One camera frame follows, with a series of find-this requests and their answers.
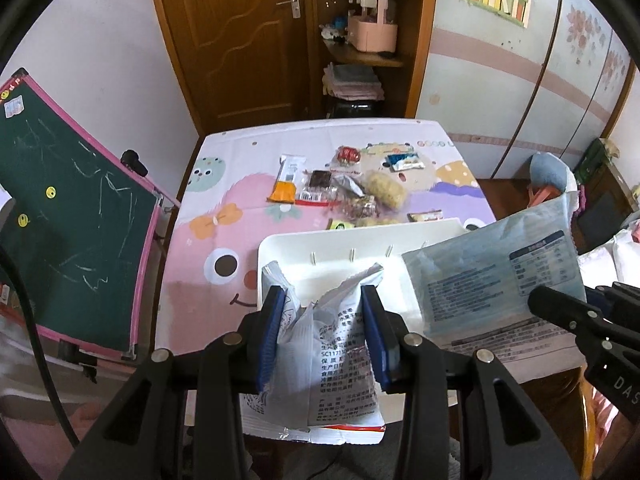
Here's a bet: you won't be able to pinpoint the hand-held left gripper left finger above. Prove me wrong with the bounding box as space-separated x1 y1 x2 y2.
57 285 288 480

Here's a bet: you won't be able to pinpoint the white wardrobe with pink flowers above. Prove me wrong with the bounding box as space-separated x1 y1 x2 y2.
415 0 640 181

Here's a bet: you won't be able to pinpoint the pink storage basket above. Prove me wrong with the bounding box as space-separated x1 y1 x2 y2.
347 0 399 54

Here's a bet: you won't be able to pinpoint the wooden chair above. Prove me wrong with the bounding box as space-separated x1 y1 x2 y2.
525 370 597 480

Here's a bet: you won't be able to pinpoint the brown wooden door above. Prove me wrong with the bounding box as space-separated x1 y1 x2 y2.
147 0 321 136

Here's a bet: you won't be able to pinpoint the black container under towels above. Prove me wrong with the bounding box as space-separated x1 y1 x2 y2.
332 100 376 119

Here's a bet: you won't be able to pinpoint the orange and white snack packet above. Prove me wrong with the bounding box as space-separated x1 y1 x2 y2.
266 154 307 205

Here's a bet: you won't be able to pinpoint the pink plastic stool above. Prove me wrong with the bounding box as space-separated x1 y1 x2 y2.
527 185 560 209

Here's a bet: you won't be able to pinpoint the green chalkboard with pink frame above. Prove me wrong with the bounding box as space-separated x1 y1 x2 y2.
0 67 182 361

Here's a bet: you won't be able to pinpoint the clear nut bar packet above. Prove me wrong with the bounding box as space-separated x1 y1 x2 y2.
345 196 378 221

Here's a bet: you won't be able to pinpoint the large clear bag yellow noodles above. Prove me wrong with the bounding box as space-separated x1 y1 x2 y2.
362 170 408 211

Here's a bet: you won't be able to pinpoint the blue and white snack packet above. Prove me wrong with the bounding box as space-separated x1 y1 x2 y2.
385 154 426 173

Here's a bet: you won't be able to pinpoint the stack of folded towels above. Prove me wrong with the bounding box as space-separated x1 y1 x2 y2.
322 62 385 102

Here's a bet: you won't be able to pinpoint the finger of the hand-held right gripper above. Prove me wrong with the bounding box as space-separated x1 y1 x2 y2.
587 282 640 331
527 285 640 421

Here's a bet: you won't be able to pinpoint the wooden corner shelf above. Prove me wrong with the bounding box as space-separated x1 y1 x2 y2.
300 0 441 121

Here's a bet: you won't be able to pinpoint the silver snack packet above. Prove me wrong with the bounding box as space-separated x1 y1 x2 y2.
332 174 367 198

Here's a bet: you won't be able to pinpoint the black cable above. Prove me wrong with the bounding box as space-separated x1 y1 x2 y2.
0 247 81 448

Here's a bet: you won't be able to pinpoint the black clamp on chalkboard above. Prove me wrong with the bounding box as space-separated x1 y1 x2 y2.
121 149 149 177

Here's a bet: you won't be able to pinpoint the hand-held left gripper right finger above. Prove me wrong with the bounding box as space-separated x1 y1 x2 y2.
360 285 581 480

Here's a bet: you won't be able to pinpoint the dark brown snack packet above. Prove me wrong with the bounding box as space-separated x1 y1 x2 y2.
299 170 338 207

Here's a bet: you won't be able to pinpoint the printed cartoon tablecloth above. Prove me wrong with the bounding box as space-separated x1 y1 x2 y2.
155 119 586 411

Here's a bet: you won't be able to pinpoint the white plastic tray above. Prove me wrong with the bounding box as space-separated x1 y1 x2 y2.
256 217 473 361

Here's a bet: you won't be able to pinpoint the small toys on shelf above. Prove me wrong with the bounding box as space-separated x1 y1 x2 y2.
320 16 351 43

